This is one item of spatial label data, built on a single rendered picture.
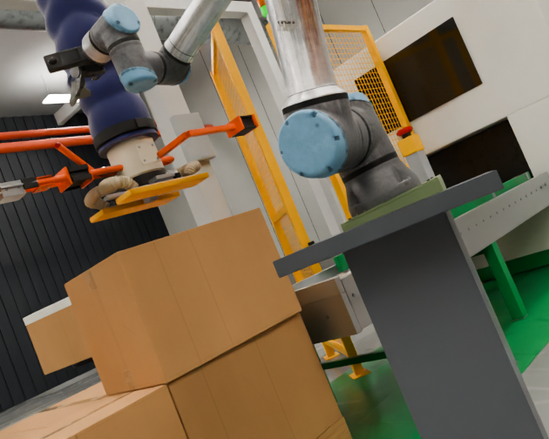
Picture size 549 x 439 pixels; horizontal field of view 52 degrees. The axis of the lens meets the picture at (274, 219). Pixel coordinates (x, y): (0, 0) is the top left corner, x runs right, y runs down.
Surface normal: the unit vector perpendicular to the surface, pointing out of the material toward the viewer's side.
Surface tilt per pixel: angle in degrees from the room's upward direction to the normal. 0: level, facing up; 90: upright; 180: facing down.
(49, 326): 90
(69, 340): 90
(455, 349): 90
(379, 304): 90
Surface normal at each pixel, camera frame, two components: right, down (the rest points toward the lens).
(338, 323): -0.66, 0.22
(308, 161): -0.47, 0.28
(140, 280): 0.64, -0.31
